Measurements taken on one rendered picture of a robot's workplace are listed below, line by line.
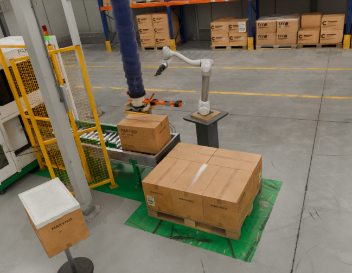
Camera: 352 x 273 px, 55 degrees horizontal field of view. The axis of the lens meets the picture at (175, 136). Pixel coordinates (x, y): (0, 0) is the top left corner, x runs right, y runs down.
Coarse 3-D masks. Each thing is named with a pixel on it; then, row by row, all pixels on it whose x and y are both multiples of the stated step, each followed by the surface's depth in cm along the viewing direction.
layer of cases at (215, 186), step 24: (192, 144) 475; (168, 168) 428; (192, 168) 421; (216, 168) 415; (240, 168) 409; (144, 192) 417; (168, 192) 397; (192, 192) 379; (216, 192) 374; (240, 192) 369; (192, 216) 397; (216, 216) 378; (240, 216) 377
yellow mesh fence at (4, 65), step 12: (0, 48) 478; (12, 48) 464; (48, 48) 428; (0, 60) 485; (60, 72) 445; (12, 84) 502; (24, 84) 490; (36, 84) 477; (60, 84) 449; (24, 120) 528; (48, 120) 500; (72, 120) 474; (48, 132) 518; (36, 144) 548; (36, 156) 560; (60, 168) 546
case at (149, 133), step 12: (132, 120) 473; (144, 120) 468; (156, 120) 463; (120, 132) 471; (132, 132) 462; (144, 132) 453; (156, 132) 448; (168, 132) 481; (132, 144) 473; (144, 144) 463; (156, 144) 454
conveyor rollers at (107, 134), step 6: (72, 132) 559; (96, 132) 546; (102, 132) 544; (108, 132) 543; (114, 132) 541; (90, 138) 533; (96, 138) 531; (108, 138) 530; (120, 144) 501; (126, 150) 484
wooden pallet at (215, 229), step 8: (256, 192) 429; (248, 208) 407; (152, 216) 432; (160, 216) 429; (168, 216) 427; (176, 216) 410; (184, 224) 411; (192, 224) 404; (200, 224) 407; (208, 224) 390; (216, 232) 392; (224, 232) 391; (232, 232) 378; (240, 232) 385
